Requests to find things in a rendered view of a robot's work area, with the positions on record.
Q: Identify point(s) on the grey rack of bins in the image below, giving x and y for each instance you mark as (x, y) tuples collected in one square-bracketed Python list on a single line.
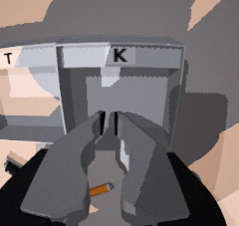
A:
[(90, 77)]

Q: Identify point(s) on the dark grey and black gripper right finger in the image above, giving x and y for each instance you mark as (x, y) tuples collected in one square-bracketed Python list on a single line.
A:
[(159, 189)]

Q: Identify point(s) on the orange battery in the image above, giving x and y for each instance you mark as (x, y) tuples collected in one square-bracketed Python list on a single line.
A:
[(101, 189)]

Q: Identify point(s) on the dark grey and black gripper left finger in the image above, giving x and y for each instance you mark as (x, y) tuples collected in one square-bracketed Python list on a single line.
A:
[(53, 185)]

